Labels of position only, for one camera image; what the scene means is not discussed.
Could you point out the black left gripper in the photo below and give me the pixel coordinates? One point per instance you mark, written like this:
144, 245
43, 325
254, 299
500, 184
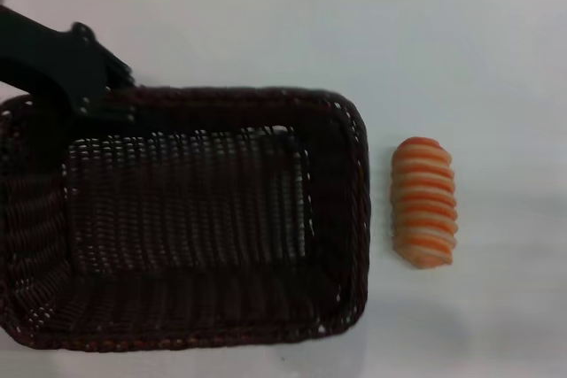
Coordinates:
57, 59

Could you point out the orange striped spiral bread roll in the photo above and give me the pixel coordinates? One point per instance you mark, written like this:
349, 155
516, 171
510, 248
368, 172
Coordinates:
423, 205

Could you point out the dark brown woven wicker basket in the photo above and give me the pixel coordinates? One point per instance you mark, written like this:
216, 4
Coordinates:
199, 201

